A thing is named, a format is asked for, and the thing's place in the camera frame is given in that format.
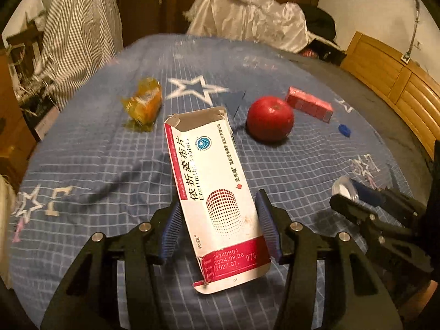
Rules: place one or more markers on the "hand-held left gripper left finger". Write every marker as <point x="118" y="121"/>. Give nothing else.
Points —
<point x="172" y="228"/>

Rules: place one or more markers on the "wooden headboard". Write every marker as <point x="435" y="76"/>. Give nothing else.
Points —
<point x="385" y="68"/>

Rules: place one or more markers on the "white and red medicine box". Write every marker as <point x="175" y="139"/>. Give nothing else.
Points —
<point x="213" y="185"/>

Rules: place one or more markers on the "red packet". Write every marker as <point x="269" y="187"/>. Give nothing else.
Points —
<point x="308" y="53"/>

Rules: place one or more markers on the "blue printed blanket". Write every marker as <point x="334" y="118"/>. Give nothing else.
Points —
<point x="103" y="178"/>

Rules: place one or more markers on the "shiny white cloth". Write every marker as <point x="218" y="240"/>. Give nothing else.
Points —
<point x="247" y="17"/>

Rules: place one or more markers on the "blue bottle cap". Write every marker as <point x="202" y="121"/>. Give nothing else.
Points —
<point x="344" y="130"/>

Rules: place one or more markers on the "wooden chest of drawers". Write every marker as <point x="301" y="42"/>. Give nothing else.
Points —
<point x="10" y="120"/>

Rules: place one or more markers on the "black cloth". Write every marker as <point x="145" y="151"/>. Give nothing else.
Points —
<point x="323" y="20"/>

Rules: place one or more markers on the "red apple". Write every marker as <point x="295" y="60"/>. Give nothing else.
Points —
<point x="271" y="118"/>

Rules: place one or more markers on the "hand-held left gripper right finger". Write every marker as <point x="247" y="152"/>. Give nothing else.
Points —
<point x="268" y="228"/>

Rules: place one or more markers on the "yellow plastic wrapper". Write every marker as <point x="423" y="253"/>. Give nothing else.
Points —
<point x="144" y="103"/>

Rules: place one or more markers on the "striped hanging cloth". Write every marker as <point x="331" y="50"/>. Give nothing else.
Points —
<point x="79" y="31"/>

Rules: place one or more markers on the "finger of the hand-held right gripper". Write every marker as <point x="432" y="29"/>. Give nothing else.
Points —
<point x="398" y="197"/>
<point x="354" y="209"/>

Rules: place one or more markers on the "small pink box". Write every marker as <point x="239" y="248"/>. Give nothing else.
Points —
<point x="309" y="104"/>

